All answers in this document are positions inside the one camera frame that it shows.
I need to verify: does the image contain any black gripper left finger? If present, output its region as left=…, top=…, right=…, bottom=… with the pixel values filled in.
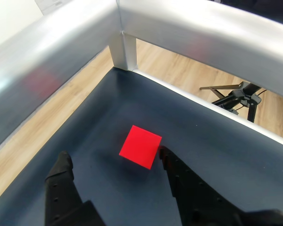
left=44, top=150, right=107, bottom=226

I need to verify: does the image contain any red cube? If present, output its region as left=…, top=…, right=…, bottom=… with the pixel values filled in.
left=118, top=124, right=163, bottom=170

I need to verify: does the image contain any silver metal rail frame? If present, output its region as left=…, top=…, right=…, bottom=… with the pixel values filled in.
left=0, top=0, right=283, bottom=163

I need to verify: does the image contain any dark blue-grey mat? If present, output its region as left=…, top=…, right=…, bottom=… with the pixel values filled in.
left=0, top=67, right=283, bottom=226

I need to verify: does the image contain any black tripod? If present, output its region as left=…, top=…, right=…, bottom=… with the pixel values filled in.
left=200, top=81, right=268, bottom=123

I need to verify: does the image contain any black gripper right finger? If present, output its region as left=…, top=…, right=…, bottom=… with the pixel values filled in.
left=158, top=145, right=241, bottom=226

